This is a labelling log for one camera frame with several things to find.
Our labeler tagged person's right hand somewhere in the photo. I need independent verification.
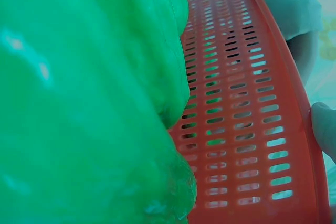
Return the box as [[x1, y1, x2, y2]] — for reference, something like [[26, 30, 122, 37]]
[[310, 101, 336, 166]]

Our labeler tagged person's left forearm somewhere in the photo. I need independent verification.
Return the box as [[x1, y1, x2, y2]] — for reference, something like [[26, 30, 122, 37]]
[[257, 0, 324, 86]]

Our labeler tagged red slotted plastic basket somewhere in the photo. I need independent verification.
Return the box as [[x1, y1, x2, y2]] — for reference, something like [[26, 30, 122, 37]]
[[167, 0, 332, 224]]

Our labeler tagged green glossy lobed plastic object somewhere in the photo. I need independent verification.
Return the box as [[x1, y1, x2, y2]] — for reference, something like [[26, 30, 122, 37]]
[[0, 0, 197, 224]]

